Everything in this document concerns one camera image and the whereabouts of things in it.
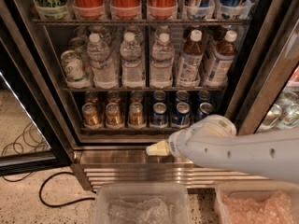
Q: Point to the water bottle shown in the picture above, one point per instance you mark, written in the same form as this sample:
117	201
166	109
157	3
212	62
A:
161	62
133	71
102	63

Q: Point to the open glass fridge door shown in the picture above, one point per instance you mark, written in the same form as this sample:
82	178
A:
18	70

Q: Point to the clear plastic bin right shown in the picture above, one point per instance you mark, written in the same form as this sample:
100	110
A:
257	190

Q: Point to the red coca-cola can right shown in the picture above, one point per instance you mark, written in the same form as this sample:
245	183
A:
161	9

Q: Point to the green white soda can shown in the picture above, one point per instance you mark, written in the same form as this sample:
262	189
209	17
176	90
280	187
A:
73	66

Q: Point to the gold can front left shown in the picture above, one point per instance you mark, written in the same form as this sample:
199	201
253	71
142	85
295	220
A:
92	118

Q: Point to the gold can front middle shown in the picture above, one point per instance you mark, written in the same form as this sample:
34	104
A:
114	118

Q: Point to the tea bottle front right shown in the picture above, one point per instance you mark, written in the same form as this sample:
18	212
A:
219	57

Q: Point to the clear bubble wrap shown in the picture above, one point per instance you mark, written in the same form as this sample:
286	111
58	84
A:
152	211

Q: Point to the clear plastic bin left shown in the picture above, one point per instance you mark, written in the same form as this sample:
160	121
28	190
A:
170	193

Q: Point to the gold can front right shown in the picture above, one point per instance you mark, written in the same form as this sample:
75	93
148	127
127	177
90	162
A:
136	115

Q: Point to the gold can back middle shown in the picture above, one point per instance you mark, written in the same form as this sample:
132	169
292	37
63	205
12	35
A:
114	97

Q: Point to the tea bottle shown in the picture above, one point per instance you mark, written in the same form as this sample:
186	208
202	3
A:
190	59
219	57

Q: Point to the stainless steel fridge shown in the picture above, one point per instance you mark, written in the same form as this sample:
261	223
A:
267	54

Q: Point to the clear plastic bin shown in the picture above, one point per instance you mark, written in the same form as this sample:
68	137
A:
257	190
170	193

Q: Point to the gold can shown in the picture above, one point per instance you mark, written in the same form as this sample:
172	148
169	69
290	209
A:
92	118
137	97
114	97
114	118
91	97
136	115

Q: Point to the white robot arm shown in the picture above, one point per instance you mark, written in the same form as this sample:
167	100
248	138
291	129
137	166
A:
213	143

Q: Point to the tea bottle front left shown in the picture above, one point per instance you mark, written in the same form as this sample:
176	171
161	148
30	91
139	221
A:
190	59

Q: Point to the gold can back left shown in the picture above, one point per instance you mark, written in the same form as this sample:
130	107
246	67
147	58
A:
91	97

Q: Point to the water bottle front left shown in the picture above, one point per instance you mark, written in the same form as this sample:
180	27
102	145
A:
102	63

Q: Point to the blue pepsi can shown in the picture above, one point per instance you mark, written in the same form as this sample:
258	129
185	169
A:
204	110
181	115
159	97
182	96
159	116
203	97

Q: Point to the water bottle front right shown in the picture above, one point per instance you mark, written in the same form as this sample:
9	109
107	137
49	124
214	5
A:
161	62

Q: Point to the water bottle front middle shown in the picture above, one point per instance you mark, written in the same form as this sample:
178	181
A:
133	71

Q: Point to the red coca-cola can middle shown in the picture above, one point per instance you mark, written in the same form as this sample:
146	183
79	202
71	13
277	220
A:
126	9

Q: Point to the gold can back right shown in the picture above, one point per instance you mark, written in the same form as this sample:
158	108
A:
137	97

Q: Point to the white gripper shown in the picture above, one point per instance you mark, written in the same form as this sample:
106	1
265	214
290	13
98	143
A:
176	146

